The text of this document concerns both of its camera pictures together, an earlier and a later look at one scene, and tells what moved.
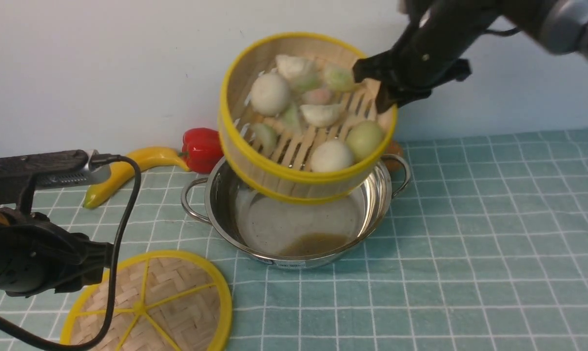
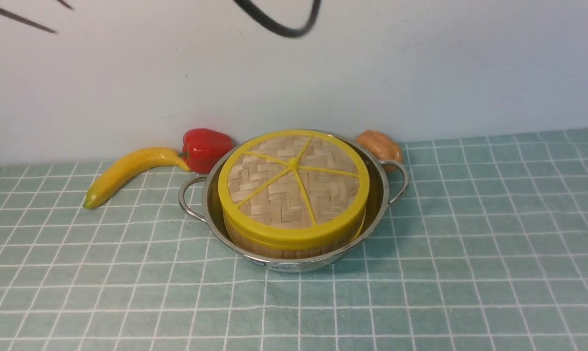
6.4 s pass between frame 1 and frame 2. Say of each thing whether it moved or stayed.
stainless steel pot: stayed
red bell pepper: stayed
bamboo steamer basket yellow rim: moved
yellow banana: stayed
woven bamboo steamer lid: moved
